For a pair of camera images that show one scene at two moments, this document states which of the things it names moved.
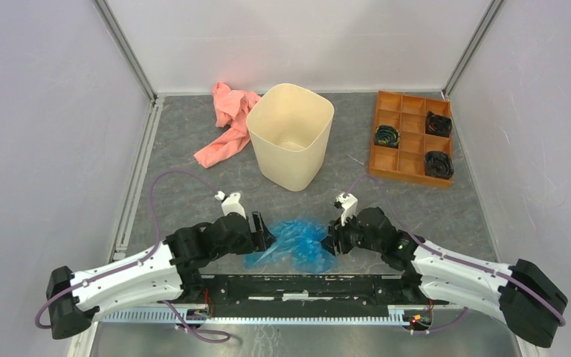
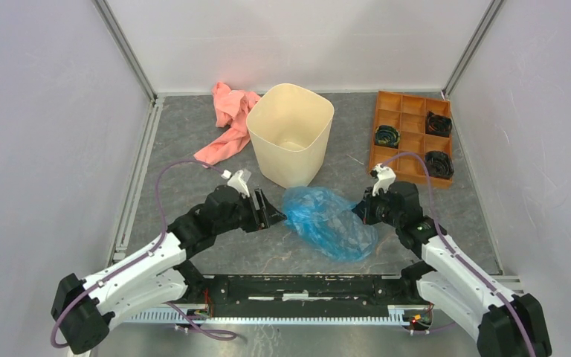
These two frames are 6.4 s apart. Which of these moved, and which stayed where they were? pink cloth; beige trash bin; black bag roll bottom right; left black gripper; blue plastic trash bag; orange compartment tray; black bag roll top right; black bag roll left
Moved: left black gripper; blue plastic trash bag
Stayed: orange compartment tray; beige trash bin; pink cloth; black bag roll left; black bag roll bottom right; black bag roll top right
